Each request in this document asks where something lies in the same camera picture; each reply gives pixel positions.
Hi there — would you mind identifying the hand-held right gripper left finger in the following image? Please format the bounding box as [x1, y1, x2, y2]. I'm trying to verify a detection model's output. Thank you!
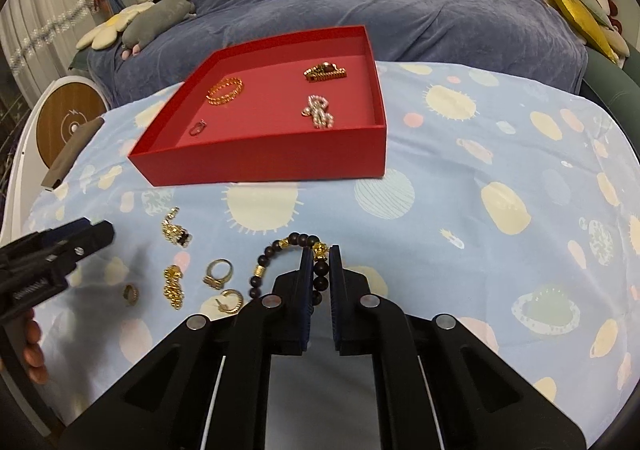
[60, 246, 316, 450]

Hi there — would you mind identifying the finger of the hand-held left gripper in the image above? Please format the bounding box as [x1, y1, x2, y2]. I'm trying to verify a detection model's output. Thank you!
[0, 217, 96, 255]
[0, 221, 117, 281]

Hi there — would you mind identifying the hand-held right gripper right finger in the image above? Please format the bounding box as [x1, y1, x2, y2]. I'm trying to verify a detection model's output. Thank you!
[327, 245, 586, 450]

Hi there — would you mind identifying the dark wooden bead bracelet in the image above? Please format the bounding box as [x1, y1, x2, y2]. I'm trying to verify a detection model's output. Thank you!
[256, 232, 332, 307]

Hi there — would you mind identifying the red jewelry tray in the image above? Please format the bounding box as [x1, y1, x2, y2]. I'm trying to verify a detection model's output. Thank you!
[127, 24, 388, 187]

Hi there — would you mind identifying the person's left hand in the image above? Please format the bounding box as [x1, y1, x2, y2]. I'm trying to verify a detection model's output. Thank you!
[0, 307, 51, 386]

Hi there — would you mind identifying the gold hoop earring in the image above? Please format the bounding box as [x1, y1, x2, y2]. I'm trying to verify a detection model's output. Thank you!
[215, 289, 246, 315]

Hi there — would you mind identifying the brown cloth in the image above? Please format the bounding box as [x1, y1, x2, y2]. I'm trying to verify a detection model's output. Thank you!
[41, 117, 105, 191]

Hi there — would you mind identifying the white round wooden-top stand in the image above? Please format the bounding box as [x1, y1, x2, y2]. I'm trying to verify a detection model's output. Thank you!
[0, 74, 111, 241]

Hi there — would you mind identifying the blue spotted tablecloth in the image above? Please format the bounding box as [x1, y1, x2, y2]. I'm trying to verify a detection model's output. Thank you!
[15, 60, 640, 450]

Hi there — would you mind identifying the gold twisted bangle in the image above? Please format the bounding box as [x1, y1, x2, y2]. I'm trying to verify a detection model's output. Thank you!
[206, 77, 244, 105]

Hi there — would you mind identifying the flower-shaped cushion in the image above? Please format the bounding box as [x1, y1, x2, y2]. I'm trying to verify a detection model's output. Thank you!
[76, 2, 158, 50]

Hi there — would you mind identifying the white sheer curtain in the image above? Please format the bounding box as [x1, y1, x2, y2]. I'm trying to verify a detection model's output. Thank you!
[0, 0, 108, 105]

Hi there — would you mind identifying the grey plush toy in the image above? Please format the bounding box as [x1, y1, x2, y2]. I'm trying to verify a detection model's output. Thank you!
[121, 0, 197, 59]

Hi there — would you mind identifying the green sofa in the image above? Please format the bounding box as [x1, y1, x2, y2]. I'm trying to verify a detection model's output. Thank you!
[510, 0, 640, 131]

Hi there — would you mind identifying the yellow satin pillow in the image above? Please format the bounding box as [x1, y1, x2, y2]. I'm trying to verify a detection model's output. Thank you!
[539, 0, 621, 63]

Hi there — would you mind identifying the gold rhinestone bracelet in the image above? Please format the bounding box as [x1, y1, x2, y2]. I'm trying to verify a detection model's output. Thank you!
[160, 206, 193, 248]

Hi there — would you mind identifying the gold signet ring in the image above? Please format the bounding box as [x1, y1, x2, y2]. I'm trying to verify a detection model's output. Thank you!
[202, 259, 234, 289]

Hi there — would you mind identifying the gold chain bracelet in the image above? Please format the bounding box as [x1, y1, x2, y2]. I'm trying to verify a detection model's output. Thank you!
[163, 265, 187, 311]

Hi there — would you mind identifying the gold and black link bracelet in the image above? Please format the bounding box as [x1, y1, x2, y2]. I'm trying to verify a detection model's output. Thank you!
[302, 60, 348, 82]

